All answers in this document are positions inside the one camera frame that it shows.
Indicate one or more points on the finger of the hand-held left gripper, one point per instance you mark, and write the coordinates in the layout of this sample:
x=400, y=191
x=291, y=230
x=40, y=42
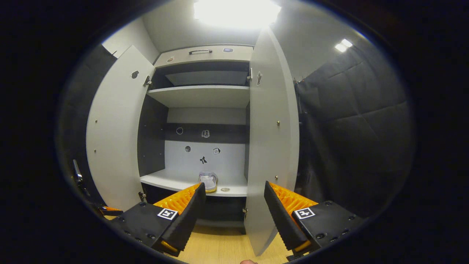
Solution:
x=113, y=211

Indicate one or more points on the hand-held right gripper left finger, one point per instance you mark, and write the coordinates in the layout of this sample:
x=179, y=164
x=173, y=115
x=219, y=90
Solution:
x=188, y=220

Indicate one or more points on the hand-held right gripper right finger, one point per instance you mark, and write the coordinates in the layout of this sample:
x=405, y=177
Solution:
x=280, y=216

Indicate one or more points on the white canvas shoe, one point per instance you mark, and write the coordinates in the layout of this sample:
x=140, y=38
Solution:
x=208, y=181

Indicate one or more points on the grey cabinet door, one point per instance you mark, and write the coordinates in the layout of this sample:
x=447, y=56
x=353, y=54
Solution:
x=271, y=146
x=117, y=139

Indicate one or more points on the grey shoe cabinet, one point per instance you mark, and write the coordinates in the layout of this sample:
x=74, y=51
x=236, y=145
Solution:
x=201, y=96

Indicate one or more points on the grey cabinet drawer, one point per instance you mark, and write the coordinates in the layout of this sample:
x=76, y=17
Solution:
x=205, y=57

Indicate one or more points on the black backdrop cloth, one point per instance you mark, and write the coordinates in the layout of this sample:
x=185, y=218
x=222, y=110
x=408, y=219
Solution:
x=75, y=121
x=359, y=139

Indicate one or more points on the small ceiling light panel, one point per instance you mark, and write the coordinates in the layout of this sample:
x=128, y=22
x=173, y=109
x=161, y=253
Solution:
x=343, y=45

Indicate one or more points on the large ceiling light panel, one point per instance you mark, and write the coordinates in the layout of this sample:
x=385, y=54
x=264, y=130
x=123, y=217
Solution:
x=236, y=13

